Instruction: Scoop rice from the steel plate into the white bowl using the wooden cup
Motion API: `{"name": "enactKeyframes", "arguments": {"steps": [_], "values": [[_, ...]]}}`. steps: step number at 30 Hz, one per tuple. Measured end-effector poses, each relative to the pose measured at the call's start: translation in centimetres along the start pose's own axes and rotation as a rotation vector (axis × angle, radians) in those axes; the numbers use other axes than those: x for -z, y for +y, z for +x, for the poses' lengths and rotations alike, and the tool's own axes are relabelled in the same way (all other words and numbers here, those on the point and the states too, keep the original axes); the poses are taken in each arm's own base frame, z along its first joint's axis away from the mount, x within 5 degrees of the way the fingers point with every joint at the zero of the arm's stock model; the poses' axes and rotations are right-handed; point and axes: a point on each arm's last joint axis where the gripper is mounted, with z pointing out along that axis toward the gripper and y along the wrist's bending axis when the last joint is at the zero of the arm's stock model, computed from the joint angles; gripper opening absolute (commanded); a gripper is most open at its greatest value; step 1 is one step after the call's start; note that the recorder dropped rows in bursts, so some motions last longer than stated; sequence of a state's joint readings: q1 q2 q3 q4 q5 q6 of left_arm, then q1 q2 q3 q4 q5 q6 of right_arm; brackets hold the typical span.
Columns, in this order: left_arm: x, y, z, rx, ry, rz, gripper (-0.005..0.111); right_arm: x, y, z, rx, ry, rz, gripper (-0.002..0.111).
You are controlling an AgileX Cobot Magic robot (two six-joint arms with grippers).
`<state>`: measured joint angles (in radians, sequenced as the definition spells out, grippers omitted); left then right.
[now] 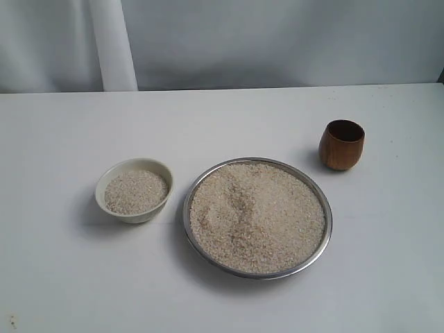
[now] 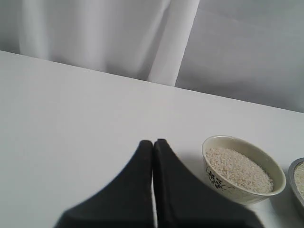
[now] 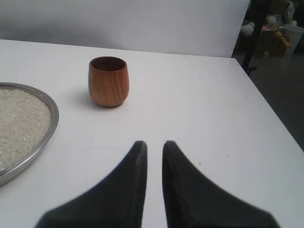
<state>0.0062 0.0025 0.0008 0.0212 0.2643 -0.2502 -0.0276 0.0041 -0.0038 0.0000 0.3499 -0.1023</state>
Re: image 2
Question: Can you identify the small cream bowl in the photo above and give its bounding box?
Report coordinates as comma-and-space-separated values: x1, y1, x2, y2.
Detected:
202, 135, 286, 205

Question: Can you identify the white backdrop curtain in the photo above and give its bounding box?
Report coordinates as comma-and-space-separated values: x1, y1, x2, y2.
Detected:
0, 0, 304, 112

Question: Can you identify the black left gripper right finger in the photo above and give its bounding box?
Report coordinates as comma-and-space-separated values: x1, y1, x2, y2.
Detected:
153, 139, 263, 228

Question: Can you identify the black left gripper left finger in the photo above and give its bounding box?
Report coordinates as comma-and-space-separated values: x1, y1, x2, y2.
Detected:
55, 140, 154, 228

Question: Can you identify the round steel rice tray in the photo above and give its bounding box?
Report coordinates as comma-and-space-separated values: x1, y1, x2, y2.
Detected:
288, 158, 304, 209

